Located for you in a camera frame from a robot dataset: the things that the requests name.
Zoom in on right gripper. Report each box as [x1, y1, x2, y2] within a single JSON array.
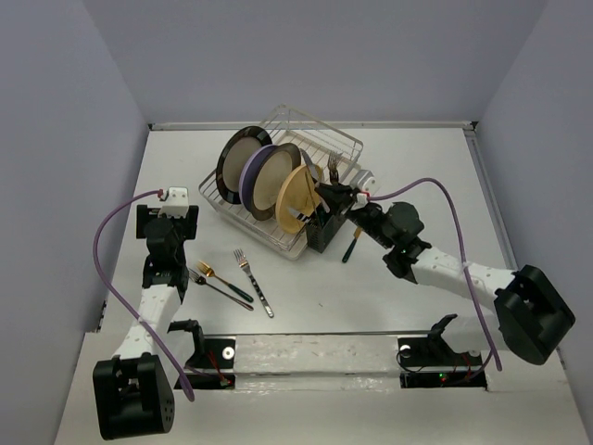
[[317, 181, 394, 249]]

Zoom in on grey knife slim handle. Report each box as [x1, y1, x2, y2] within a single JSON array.
[[306, 170, 320, 225]]

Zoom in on knife dark handle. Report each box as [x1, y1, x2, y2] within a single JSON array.
[[284, 207, 316, 232]]

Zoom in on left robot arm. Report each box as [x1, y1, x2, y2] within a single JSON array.
[[92, 205, 205, 440]]

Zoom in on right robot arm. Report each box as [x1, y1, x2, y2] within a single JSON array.
[[316, 184, 575, 365]]

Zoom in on black utensil caddy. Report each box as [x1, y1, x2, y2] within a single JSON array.
[[302, 182, 346, 253]]

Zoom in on yellow plate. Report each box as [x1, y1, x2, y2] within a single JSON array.
[[275, 165, 320, 234]]

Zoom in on grey brown plate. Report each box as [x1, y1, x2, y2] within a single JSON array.
[[250, 143, 301, 221]]

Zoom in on purple plate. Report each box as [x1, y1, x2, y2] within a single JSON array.
[[239, 144, 277, 210]]

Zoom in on black rimmed plate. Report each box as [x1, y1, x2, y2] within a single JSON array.
[[215, 126, 272, 205]]

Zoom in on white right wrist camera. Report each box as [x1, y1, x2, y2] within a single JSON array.
[[349, 169, 380, 202]]

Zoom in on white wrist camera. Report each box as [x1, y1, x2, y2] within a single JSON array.
[[158, 186, 189, 219], [349, 169, 380, 202]]

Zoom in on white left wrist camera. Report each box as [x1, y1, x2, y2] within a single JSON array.
[[158, 186, 189, 219]]

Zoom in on gold knife green handle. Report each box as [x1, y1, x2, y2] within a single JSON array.
[[342, 227, 362, 263]]

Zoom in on gold fork green handle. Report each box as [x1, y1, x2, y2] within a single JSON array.
[[196, 261, 254, 303]]

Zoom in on dark fork thin handle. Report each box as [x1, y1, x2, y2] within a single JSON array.
[[188, 269, 254, 312]]

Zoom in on metal wire dish rack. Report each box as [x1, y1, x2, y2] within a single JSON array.
[[198, 105, 363, 260]]

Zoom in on silver fork perforated handle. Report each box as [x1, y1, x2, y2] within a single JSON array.
[[233, 248, 275, 319]]

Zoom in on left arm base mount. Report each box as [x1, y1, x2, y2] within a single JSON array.
[[166, 320, 236, 390]]

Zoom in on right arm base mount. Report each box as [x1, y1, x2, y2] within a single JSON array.
[[396, 314, 487, 389]]

